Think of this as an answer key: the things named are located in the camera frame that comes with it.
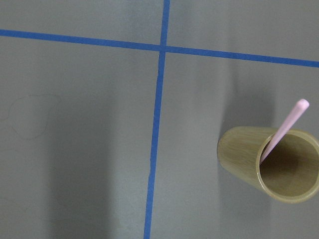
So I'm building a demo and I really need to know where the pink chopstick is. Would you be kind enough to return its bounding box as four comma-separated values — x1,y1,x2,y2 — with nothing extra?
260,99,310,164

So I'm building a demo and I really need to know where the tan wooden cup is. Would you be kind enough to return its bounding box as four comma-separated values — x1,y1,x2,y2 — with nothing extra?
217,126,319,204

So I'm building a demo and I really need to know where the brown paper table cover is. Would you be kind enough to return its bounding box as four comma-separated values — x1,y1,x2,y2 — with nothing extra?
0,0,319,239

